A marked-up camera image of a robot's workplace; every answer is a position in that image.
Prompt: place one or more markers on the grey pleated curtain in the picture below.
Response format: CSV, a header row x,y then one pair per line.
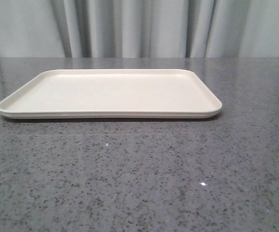
x,y
139,28

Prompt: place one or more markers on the cream rectangular plastic tray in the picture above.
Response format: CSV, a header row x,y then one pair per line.
x,y
112,93

